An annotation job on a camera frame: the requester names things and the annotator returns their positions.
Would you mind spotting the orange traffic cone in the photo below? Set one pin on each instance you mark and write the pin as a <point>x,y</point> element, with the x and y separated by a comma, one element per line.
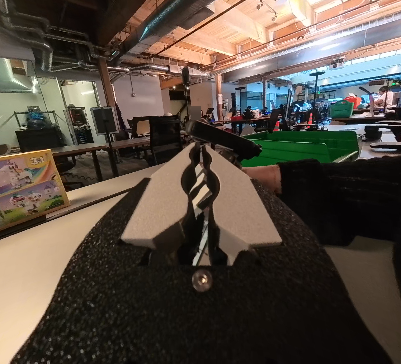
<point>310,119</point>
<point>277,127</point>

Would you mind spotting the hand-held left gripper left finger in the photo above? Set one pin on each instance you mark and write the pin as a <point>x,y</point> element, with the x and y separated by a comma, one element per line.
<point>156,210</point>

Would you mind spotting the black mesh office chair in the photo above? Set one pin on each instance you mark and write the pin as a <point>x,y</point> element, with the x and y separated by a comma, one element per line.
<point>166,141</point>

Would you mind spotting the brown wooden desk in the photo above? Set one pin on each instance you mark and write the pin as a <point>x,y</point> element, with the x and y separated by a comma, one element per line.
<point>87,148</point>

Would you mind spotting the small black box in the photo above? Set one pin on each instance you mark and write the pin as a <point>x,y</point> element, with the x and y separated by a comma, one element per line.
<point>372,132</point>

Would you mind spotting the black tool cabinet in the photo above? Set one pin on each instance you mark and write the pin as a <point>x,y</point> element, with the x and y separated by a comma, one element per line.
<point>78,126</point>

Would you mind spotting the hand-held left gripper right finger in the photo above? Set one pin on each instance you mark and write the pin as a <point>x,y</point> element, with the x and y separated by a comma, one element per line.
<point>247,213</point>

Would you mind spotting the dark storage rack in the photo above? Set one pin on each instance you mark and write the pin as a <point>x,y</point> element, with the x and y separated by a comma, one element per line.
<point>34,138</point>

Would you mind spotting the hanging black monitor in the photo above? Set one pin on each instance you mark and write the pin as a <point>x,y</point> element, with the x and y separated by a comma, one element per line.
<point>185,76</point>

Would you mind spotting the green fabric tote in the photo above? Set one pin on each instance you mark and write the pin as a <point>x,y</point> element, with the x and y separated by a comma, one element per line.
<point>341,110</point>

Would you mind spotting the framed sign on stand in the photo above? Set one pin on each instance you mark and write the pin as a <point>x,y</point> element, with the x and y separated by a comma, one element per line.
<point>103,119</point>

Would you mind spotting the green plastic bin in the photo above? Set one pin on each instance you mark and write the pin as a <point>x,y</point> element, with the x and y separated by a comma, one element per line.
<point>297,151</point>

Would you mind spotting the white ceiling projector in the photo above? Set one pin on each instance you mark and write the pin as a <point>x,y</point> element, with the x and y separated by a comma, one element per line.
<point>336,65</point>

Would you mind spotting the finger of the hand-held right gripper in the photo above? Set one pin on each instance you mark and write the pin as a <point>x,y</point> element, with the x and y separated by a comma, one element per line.
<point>205,193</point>

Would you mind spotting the black floor lamp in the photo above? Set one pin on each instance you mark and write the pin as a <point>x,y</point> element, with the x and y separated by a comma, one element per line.
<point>317,73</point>

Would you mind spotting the person's right hand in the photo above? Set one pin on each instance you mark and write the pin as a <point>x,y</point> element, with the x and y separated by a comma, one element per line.
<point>266,176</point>

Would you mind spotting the red basket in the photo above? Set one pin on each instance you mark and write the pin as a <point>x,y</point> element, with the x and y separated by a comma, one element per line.
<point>352,101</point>

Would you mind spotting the dark spiral ventilation duct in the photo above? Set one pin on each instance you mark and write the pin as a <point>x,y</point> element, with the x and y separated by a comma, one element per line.
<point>188,4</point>

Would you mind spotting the silver insulated duct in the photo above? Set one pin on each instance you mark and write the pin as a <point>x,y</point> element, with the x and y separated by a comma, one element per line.
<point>282,55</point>

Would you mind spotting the yellow lego set box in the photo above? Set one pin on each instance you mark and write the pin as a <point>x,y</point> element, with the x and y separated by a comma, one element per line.
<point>31,188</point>

